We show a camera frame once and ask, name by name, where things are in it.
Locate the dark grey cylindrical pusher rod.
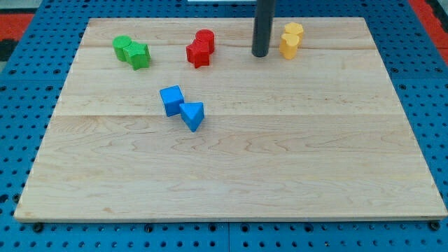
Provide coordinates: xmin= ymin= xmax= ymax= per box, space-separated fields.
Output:
xmin=251 ymin=0 xmax=276 ymax=57

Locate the green star block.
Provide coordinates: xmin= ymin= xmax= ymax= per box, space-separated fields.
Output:
xmin=123 ymin=41 xmax=151 ymax=70

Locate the green cylinder block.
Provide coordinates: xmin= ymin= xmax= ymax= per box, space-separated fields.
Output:
xmin=112 ymin=35 xmax=132 ymax=62

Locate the red star block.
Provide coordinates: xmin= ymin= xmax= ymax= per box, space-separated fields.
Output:
xmin=185 ymin=39 xmax=210 ymax=69

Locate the blue triangular prism block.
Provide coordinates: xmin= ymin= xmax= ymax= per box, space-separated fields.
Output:
xmin=180 ymin=102 xmax=204 ymax=132

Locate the red cylinder block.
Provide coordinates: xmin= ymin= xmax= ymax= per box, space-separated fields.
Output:
xmin=195 ymin=29 xmax=215 ymax=54

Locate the light wooden board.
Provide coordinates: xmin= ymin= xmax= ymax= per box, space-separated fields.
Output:
xmin=14 ymin=17 xmax=447 ymax=223

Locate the blue cube block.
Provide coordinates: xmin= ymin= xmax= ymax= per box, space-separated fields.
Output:
xmin=160 ymin=85 xmax=184 ymax=117

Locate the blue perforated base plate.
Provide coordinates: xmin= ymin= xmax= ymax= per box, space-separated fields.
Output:
xmin=1 ymin=1 xmax=447 ymax=251

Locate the yellow hexagon block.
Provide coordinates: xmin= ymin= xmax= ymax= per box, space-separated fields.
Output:
xmin=283 ymin=22 xmax=305 ymax=41

